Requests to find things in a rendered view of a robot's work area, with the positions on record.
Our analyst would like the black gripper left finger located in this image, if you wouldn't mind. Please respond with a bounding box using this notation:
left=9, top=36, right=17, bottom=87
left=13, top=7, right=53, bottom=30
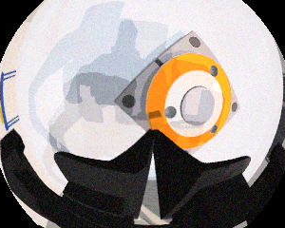
left=54, top=129, right=154, bottom=219

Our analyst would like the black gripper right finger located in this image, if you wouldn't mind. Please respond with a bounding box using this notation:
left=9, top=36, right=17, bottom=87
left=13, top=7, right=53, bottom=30
left=153, top=129, right=251, bottom=220

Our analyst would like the orange round plate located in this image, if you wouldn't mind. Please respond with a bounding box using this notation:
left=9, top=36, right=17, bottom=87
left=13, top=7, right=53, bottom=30
left=145, top=53, right=231, bottom=148

